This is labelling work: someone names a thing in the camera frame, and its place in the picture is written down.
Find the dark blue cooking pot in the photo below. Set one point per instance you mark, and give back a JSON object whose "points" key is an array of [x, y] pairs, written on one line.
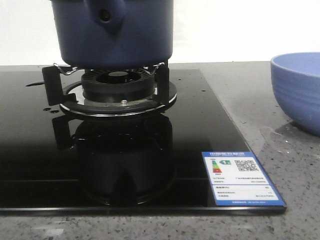
{"points": [[114, 34]]}

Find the light blue ribbed bowl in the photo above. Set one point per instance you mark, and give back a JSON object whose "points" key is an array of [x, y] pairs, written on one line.
{"points": [[295, 79]]}

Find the black metal pot support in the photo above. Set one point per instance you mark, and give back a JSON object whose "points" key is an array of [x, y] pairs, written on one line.
{"points": [[70, 98]]}

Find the black round gas burner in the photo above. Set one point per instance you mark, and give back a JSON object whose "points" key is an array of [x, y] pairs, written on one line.
{"points": [[114, 86]]}

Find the blue white energy label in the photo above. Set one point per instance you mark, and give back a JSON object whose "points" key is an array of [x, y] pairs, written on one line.
{"points": [[237, 178]]}

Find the black glass gas stove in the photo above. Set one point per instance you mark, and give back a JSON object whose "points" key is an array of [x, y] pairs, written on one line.
{"points": [[154, 164]]}

